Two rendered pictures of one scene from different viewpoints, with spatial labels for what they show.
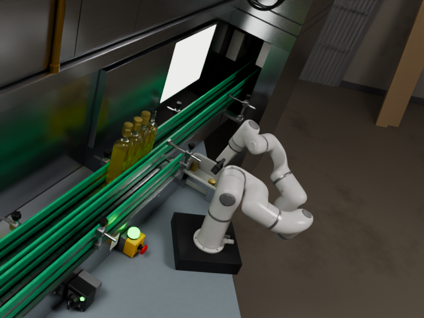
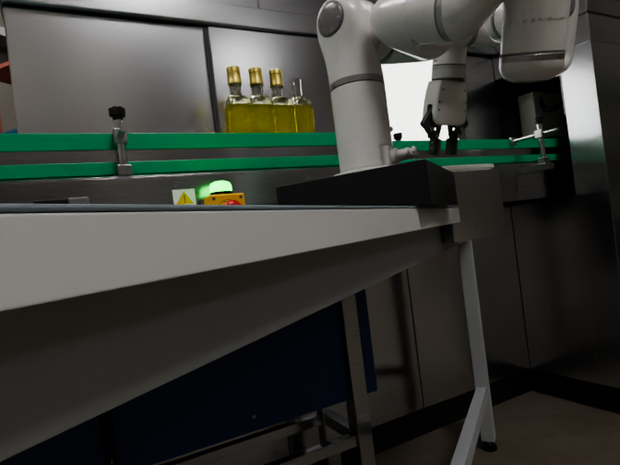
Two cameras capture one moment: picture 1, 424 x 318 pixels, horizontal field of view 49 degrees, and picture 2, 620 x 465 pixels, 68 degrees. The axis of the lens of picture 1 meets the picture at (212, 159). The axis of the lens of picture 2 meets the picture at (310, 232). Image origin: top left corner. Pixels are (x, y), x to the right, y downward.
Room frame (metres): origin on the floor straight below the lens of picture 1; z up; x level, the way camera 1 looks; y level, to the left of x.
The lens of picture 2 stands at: (0.70, -0.61, 0.73)
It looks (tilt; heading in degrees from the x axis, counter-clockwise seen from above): 0 degrees down; 47
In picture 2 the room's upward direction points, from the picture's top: 7 degrees counter-clockwise
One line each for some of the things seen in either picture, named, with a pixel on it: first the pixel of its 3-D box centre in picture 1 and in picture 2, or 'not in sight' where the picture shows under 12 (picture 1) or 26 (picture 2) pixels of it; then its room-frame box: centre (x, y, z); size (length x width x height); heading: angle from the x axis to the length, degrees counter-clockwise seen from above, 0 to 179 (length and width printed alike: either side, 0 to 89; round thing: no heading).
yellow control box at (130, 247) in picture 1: (131, 242); (224, 214); (1.20, 0.17, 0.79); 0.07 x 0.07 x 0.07; 75
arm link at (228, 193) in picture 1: (226, 195); (355, 45); (1.34, -0.10, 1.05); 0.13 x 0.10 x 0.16; 2
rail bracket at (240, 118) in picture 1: (238, 110); (535, 153); (2.25, -0.04, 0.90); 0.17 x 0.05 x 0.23; 75
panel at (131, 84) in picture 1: (161, 75); (351, 96); (1.84, 0.34, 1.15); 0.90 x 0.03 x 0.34; 165
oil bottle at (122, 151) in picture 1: (119, 161); (241, 137); (1.38, 0.32, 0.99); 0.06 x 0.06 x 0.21; 75
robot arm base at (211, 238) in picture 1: (217, 228); (371, 132); (1.33, -0.12, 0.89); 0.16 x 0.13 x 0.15; 108
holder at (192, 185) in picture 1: (199, 176); (432, 195); (1.73, 0.03, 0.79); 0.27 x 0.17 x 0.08; 75
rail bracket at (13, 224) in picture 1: (10, 224); not in sight; (0.95, 0.51, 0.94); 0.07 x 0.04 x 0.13; 75
